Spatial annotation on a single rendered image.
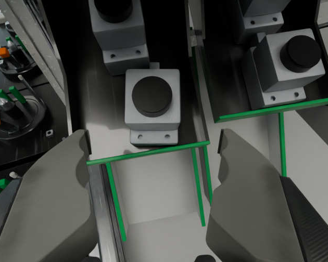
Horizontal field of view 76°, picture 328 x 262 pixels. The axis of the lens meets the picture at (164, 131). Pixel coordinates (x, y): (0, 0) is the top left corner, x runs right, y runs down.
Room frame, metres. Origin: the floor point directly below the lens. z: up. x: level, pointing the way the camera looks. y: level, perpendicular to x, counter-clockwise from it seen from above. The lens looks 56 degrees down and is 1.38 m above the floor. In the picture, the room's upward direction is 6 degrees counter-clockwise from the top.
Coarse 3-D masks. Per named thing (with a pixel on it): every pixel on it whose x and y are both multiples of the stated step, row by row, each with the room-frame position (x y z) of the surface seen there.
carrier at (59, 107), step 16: (0, 96) 0.40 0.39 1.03; (16, 96) 0.40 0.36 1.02; (32, 96) 0.43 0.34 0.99; (48, 96) 0.44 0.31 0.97; (0, 112) 0.38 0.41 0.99; (16, 112) 0.36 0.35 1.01; (32, 112) 0.37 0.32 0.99; (48, 112) 0.37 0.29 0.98; (64, 112) 0.37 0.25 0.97; (0, 128) 0.33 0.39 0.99; (32, 128) 0.32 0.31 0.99; (48, 128) 0.33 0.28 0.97; (64, 128) 0.32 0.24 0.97; (0, 144) 0.29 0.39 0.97; (16, 144) 0.29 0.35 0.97; (32, 144) 0.28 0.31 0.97; (48, 144) 0.28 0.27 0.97; (0, 160) 0.25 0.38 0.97; (16, 160) 0.25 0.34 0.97; (32, 160) 0.25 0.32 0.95
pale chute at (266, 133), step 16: (192, 48) 0.26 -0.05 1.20; (208, 96) 0.24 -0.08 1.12; (208, 112) 0.22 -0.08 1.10; (208, 128) 0.20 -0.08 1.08; (224, 128) 0.20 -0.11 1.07; (240, 128) 0.20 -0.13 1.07; (256, 128) 0.20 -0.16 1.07; (272, 128) 0.19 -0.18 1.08; (256, 144) 0.18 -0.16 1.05; (272, 144) 0.17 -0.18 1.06; (208, 160) 0.14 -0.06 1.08; (272, 160) 0.15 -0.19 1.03; (208, 176) 0.12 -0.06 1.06; (208, 192) 0.11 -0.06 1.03
